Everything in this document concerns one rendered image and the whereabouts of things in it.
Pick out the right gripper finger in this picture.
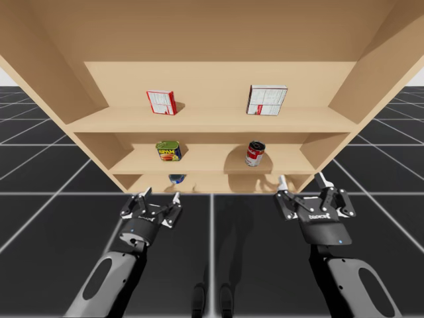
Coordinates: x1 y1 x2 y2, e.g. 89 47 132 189
272 174 307 221
313 172 356 219

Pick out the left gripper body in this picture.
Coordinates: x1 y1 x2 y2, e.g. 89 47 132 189
118 204 168 248

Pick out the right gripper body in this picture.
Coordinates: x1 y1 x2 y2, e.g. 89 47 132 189
297 195 353 247

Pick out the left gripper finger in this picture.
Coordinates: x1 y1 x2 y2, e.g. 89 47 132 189
158 191 184 230
119 187 153 221

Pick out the red and white can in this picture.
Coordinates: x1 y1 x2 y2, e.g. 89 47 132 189
244 140 267 168

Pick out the green and blue rectangular can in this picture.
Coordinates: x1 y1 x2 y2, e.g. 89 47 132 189
155 140 183 163

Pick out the red and white carton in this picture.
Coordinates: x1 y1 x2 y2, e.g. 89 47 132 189
245 84 289 117

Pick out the pale wooden shelf unit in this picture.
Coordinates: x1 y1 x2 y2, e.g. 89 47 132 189
0 0 424 195

